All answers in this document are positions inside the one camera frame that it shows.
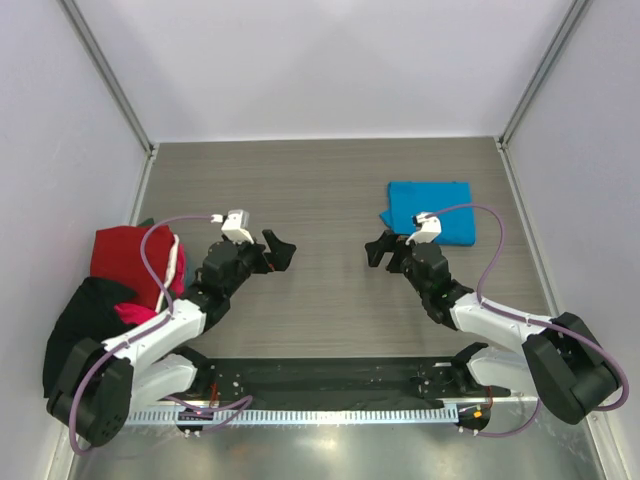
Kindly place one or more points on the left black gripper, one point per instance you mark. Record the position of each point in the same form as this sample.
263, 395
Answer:
276, 259

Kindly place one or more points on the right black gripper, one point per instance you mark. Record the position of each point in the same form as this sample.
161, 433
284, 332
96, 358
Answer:
386, 243

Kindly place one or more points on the red t shirt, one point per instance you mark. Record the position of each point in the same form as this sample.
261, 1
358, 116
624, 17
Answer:
116, 256

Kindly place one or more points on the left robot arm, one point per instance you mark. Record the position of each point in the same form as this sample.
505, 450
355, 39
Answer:
103, 382

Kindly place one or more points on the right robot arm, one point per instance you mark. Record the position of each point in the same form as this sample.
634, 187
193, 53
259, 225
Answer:
555, 359

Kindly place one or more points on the white t shirt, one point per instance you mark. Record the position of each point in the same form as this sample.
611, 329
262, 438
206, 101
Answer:
170, 272

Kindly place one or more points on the dark green t shirt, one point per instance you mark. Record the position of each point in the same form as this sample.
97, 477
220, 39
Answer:
146, 223

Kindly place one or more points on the black t shirt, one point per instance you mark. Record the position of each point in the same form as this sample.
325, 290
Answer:
90, 313

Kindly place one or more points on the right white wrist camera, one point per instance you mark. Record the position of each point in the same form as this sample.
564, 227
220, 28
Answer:
428, 228

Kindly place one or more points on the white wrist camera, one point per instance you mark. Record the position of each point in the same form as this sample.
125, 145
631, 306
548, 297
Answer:
234, 226
428, 228

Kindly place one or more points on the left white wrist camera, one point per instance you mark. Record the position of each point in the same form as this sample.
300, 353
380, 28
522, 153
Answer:
234, 226

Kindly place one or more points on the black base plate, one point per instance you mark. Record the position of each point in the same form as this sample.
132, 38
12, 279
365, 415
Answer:
419, 377

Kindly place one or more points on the slotted cable duct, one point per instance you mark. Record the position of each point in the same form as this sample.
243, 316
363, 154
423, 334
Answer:
177, 415

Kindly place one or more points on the right aluminium frame post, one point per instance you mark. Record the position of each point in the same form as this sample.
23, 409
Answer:
560, 39

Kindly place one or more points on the aluminium frame post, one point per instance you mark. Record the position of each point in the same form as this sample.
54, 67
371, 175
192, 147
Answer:
560, 39
91, 45

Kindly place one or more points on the left aluminium frame post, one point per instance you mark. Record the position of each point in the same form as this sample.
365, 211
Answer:
91, 45

